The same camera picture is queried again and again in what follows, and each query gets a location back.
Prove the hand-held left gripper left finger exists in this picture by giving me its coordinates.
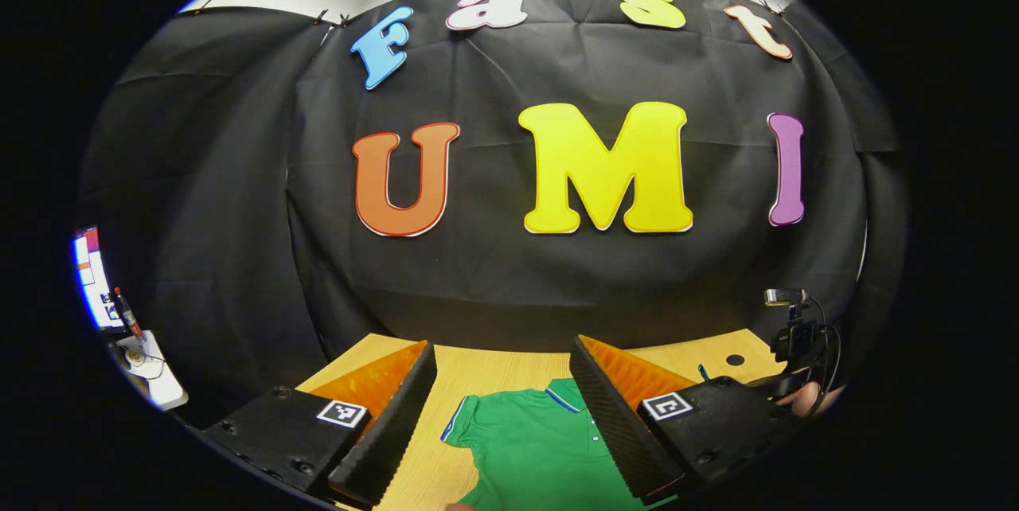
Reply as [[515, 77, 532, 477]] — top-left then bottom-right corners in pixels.
[[203, 340, 439, 508]]

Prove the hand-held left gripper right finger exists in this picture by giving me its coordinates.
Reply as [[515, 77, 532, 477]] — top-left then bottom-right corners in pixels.
[[568, 334, 805, 505]]

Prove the green T-shirt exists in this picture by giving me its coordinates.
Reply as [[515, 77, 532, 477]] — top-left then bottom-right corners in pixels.
[[440, 377, 677, 511]]

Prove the black backdrop cloth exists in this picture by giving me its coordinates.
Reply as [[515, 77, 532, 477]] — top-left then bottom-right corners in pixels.
[[76, 0, 908, 428]]

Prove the computer screen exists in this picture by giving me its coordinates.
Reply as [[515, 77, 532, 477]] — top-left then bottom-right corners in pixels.
[[72, 226, 128, 330]]

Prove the black camera on stand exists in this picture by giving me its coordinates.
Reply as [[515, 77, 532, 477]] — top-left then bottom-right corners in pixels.
[[763, 287, 843, 396]]

